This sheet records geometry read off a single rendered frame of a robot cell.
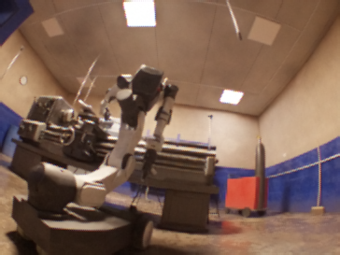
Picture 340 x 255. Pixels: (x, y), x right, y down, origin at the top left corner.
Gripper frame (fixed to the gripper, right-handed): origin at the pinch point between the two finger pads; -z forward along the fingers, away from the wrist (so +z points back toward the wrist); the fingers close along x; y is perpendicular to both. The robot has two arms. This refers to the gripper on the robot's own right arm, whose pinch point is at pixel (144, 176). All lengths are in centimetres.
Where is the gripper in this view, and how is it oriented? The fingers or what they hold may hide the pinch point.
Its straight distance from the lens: 106.5
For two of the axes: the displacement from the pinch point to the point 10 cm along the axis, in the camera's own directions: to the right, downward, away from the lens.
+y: -9.4, -3.3, -0.8
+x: -2.2, 4.3, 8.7
